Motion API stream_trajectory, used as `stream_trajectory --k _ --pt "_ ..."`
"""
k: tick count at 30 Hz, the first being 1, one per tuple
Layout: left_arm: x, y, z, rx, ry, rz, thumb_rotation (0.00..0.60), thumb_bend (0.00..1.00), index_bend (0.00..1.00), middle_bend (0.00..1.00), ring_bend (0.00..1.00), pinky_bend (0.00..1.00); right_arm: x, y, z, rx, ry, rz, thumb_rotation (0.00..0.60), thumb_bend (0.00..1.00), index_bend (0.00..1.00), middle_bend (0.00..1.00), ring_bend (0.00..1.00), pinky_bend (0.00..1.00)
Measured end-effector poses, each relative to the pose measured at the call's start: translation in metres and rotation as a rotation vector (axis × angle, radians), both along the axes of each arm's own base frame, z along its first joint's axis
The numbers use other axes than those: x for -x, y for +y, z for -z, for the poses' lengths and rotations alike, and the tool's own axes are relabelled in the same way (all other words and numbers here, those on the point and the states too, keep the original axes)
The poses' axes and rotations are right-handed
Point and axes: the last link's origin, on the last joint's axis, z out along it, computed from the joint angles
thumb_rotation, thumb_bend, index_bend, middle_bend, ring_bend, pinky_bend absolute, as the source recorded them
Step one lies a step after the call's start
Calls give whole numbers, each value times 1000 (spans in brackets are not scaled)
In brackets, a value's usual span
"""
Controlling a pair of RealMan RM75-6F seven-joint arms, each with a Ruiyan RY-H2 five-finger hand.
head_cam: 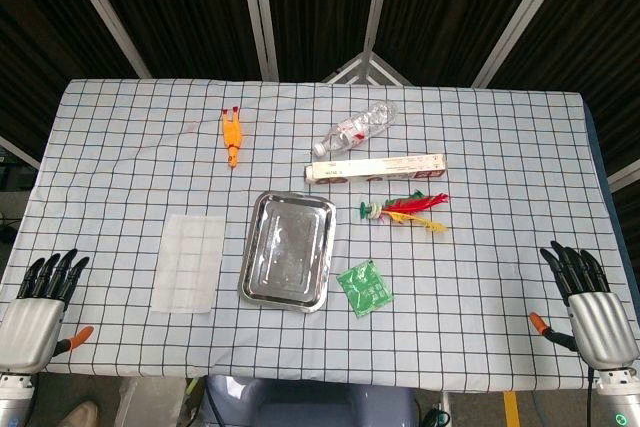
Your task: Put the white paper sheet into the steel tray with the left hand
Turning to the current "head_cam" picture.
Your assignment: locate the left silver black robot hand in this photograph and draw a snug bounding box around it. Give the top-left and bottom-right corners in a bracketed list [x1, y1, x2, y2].
[0, 248, 95, 374]

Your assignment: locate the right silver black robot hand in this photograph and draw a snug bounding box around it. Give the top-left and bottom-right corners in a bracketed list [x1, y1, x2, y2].
[528, 240, 640, 373]

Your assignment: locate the clear plastic sheet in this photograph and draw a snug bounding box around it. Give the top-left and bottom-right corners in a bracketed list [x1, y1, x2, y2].
[150, 214, 226, 317]

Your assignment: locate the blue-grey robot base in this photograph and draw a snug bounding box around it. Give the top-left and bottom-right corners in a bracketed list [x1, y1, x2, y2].
[203, 374, 419, 427]

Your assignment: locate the silver metal tray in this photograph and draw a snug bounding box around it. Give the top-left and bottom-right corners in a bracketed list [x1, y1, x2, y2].
[237, 190, 338, 314]

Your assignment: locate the beige shoe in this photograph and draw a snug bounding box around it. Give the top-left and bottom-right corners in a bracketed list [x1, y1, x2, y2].
[57, 400, 100, 427]

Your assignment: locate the checkered light blue tablecloth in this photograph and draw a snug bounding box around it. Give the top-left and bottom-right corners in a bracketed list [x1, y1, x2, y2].
[0, 78, 636, 392]

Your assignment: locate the red yellow feather shuttlecock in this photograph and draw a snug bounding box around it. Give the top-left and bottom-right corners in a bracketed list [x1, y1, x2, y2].
[359, 189, 450, 236]

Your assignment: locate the green foil packet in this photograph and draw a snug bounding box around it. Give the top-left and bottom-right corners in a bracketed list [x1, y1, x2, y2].
[335, 259, 395, 319]

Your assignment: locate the orange rubber chicken toy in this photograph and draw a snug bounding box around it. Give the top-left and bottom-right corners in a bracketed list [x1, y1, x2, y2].
[221, 105, 245, 169]

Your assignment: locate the long cardboard box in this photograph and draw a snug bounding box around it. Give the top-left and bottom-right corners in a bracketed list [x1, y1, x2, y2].
[304, 152, 448, 185]

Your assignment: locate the clear plastic water bottle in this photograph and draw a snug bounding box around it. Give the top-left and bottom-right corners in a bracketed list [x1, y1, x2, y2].
[311, 100, 400, 157]

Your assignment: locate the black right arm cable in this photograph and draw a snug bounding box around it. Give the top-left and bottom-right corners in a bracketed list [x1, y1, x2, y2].
[585, 369, 597, 427]

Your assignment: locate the white triangular metal frame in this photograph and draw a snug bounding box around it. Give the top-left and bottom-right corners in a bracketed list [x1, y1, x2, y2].
[322, 50, 414, 87]

